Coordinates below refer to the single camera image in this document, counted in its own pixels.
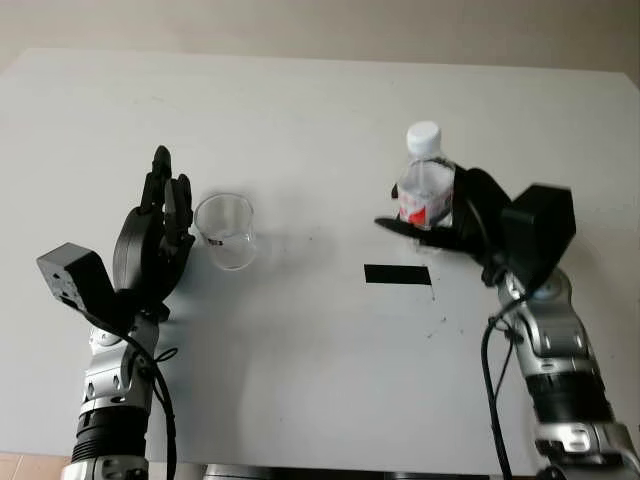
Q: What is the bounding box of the clear plastic water bottle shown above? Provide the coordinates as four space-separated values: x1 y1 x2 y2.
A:
396 120 457 232

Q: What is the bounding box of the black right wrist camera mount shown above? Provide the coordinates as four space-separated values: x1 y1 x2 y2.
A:
498 183 578 292

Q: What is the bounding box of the black tape strip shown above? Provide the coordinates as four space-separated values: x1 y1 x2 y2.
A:
363 263 434 288

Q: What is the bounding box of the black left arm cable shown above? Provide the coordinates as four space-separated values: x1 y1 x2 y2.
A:
118 327 180 480

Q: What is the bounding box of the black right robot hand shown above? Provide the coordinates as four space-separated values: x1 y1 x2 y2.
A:
374 158 512 267

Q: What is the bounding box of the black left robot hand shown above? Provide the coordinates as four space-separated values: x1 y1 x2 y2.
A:
111 144 197 322

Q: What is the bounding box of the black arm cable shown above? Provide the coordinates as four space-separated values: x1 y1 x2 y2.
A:
464 192 527 480
118 327 180 480

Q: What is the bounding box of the clear glass cup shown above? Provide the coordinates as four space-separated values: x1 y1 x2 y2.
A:
192 192 258 272

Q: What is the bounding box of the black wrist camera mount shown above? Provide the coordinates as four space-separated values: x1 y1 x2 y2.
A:
498 183 578 292
35 241 132 332

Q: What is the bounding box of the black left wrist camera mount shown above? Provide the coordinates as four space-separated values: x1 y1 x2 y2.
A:
35 241 132 332

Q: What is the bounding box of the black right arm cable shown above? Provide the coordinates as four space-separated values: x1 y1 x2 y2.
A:
464 192 527 480

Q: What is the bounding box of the grey black robot torso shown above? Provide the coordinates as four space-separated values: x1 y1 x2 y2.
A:
201 463 501 480

